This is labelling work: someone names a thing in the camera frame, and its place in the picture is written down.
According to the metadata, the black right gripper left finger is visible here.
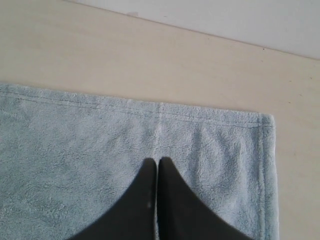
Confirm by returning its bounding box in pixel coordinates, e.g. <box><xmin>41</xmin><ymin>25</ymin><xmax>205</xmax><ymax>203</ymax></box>
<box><xmin>70</xmin><ymin>158</ymin><xmax>157</xmax><ymax>240</ymax></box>

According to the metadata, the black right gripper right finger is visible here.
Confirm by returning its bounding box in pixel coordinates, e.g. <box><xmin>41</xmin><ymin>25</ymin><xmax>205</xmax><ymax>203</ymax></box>
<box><xmin>156</xmin><ymin>157</ymin><xmax>250</xmax><ymax>240</ymax></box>

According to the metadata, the light blue fluffy towel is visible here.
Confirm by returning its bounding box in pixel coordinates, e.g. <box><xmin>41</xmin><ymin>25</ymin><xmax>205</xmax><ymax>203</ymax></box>
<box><xmin>0</xmin><ymin>83</ymin><xmax>280</xmax><ymax>240</ymax></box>

